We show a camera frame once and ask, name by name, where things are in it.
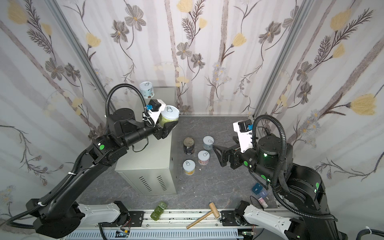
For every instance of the blue square box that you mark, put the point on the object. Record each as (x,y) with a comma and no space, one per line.
(257,189)

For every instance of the wooden mallet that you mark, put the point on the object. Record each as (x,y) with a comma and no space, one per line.
(213,211)

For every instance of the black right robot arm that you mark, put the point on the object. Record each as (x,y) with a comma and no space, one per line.
(306,192)

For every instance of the teal label can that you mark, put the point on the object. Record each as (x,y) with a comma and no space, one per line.
(208,142)

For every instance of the small purple box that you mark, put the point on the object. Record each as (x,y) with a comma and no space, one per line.
(263,194)

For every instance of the green label can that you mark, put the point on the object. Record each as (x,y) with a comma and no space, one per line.
(169,114)

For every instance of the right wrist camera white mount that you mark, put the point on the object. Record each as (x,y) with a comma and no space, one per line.
(244,132)

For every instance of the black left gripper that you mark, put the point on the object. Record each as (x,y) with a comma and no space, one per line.
(161,132)

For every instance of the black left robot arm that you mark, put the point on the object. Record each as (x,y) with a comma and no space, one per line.
(57,213)

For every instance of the blue brown label can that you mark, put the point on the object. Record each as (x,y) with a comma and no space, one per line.
(147,90)

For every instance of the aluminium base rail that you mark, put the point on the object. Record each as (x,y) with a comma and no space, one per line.
(171,220)

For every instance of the grey metal cabinet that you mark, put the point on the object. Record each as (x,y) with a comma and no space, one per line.
(152,169)

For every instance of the pink label can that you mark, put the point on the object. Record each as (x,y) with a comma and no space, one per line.
(204,157)

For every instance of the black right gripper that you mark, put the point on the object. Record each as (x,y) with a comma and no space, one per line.
(234,157)

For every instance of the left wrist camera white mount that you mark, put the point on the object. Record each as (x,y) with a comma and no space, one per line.
(152,112)

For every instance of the white slotted cable duct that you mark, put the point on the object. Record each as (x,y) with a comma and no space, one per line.
(204,234)

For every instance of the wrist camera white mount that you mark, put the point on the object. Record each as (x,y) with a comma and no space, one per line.
(152,112)
(244,132)

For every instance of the yellow label can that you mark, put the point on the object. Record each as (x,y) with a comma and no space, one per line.
(189,167)

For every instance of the dark blue can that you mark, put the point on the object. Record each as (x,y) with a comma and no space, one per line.
(189,145)

